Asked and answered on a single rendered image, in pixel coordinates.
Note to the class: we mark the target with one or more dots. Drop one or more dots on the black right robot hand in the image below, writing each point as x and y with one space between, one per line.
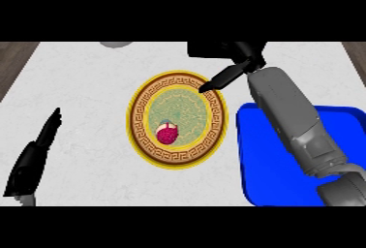
238 54

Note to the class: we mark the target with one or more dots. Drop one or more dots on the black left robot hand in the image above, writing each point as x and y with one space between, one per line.
30 161

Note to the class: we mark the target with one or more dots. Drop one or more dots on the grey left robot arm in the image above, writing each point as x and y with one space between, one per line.
27 200

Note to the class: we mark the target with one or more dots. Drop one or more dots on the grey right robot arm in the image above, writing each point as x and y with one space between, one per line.
305 135

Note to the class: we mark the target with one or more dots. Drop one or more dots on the ornate yellow brown plate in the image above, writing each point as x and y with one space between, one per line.
178 119

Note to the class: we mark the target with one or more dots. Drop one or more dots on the red frosted cupcake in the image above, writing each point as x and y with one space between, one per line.
167 133

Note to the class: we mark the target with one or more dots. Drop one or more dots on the blue tray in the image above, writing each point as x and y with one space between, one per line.
266 161

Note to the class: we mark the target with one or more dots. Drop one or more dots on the grey rounded object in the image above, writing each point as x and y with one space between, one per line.
116 44

